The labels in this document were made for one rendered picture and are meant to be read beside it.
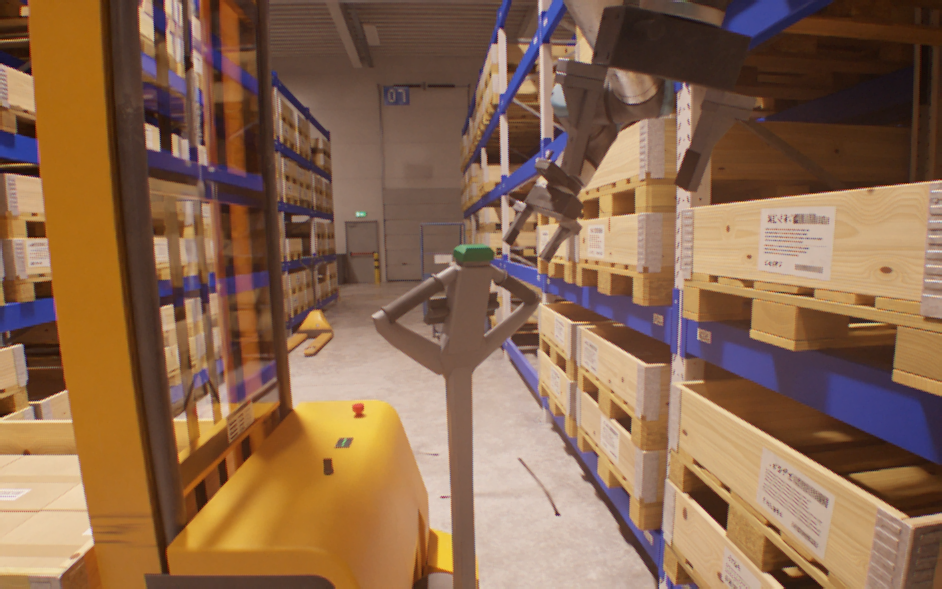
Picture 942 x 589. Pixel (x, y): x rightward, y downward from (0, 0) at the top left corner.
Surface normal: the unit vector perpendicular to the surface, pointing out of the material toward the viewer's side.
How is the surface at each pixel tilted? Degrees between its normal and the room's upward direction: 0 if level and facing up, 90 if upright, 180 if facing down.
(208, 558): 90
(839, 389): 90
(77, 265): 90
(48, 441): 90
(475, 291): 106
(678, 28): 114
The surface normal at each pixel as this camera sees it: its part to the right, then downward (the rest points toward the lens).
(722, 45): 0.12, 0.50
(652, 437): 0.09, 0.12
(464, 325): 0.55, 0.36
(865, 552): -1.00, 0.04
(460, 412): 0.56, 0.08
